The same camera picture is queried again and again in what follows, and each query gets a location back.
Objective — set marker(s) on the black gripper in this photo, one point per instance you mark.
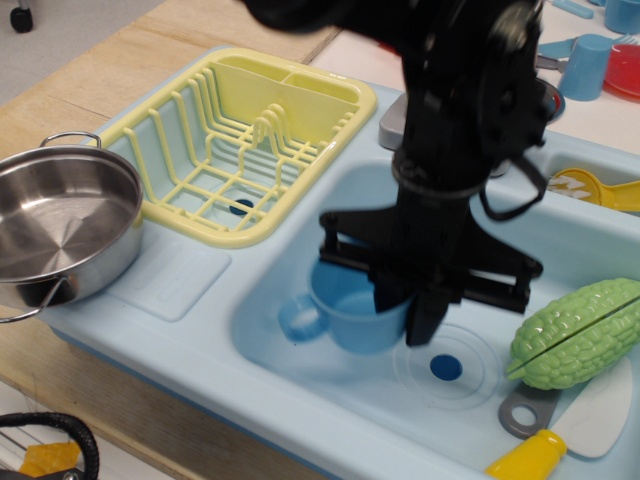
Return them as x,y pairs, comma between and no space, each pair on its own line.
429,244

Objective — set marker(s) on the blue plastic cup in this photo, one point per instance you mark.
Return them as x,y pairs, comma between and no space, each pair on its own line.
339,302

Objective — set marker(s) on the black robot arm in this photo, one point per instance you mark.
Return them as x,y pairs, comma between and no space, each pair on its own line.
473,102

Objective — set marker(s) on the light blue upturned cup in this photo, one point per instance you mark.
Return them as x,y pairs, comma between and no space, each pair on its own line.
583,76

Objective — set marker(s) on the stainless steel pan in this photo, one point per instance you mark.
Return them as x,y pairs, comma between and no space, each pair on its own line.
71,224

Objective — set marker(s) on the blue cup top right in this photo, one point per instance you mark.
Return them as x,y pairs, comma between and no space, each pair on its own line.
622,16

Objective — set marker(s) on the green toy bitter gourd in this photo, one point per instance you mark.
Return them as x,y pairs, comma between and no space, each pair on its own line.
574,338

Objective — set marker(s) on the grey toy faucet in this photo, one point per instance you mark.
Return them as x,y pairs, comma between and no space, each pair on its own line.
391,130

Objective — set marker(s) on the yellow toy scoop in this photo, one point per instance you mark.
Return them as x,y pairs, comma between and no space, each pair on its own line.
582,185

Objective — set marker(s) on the light blue toy sink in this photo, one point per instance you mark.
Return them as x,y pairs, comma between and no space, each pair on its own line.
202,323

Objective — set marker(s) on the yellow dish rack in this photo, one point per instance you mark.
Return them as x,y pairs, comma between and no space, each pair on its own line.
226,147

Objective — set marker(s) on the small metal lid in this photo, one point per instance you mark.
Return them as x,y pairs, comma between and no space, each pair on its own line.
554,102

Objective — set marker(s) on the plywood board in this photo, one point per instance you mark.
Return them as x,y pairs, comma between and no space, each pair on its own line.
209,24

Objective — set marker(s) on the orange tape piece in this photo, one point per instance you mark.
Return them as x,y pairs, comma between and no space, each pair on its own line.
45,459

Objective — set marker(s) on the black caster wheel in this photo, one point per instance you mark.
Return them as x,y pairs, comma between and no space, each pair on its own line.
21,20

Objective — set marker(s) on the grey toy utensil handle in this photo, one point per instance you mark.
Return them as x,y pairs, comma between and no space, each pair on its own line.
526,410

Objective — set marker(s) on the white toy knife yellow handle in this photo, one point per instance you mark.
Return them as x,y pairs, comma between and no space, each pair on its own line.
589,427

